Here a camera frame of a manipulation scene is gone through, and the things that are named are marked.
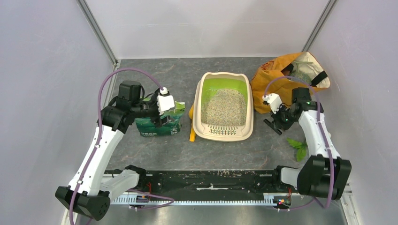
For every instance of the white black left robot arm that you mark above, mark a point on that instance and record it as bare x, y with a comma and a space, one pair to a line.
86, 194

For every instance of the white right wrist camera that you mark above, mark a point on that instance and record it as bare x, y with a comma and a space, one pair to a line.
274, 101

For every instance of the yellow plastic scoop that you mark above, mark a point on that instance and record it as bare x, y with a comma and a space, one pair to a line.
192, 137

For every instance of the beige green litter box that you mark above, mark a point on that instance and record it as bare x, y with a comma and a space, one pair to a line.
223, 107

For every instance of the white radish with leaves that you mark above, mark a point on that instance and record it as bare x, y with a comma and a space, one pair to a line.
300, 147

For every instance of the green cat litter bag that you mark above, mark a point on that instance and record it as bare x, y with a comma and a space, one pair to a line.
167, 124

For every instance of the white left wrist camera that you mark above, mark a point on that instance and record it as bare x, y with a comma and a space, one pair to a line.
165, 101

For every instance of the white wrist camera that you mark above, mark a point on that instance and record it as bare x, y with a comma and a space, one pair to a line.
165, 101
274, 101

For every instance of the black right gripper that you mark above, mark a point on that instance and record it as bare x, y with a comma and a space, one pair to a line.
277, 122

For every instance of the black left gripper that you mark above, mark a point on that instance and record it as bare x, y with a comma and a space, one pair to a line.
156, 118

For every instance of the orange tote bag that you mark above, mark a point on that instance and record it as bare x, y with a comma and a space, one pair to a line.
270, 78

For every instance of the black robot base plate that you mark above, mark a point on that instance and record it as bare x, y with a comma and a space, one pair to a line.
213, 185

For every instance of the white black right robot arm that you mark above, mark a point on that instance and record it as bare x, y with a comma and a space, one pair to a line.
325, 174

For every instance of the green melon in bag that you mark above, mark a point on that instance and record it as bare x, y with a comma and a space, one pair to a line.
298, 76

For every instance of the black clip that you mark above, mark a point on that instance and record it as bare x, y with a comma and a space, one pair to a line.
272, 126

